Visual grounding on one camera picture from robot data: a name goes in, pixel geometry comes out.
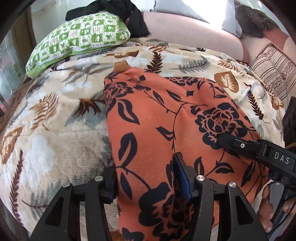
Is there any person's right hand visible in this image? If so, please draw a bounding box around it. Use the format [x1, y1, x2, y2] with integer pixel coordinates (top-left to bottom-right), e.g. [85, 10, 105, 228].
[257, 185, 296, 233]

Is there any pink quilted headboard cushion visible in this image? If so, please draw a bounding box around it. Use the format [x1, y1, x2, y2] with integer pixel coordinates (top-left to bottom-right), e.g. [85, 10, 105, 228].
[142, 11, 295, 65]

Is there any green white patterned pillow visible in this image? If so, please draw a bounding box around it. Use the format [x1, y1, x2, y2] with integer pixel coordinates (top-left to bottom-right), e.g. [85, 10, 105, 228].
[26, 11, 130, 79]

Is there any dark brown furry cushion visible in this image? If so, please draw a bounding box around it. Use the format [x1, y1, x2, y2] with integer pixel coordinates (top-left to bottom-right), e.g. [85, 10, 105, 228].
[235, 4, 279, 39]

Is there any cream leaf print blanket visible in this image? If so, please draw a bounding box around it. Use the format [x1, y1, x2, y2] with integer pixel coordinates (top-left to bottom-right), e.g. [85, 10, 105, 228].
[1, 39, 287, 233]

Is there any orange black floral garment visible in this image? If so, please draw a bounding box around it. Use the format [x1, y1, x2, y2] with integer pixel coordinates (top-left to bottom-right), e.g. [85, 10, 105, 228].
[104, 61, 267, 240]

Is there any grey blue pillow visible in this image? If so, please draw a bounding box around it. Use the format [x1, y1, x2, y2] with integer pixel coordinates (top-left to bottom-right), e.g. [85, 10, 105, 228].
[138, 0, 243, 38]

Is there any striped beige pillow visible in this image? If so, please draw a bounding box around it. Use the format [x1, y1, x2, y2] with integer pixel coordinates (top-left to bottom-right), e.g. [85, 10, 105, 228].
[251, 45, 295, 106]

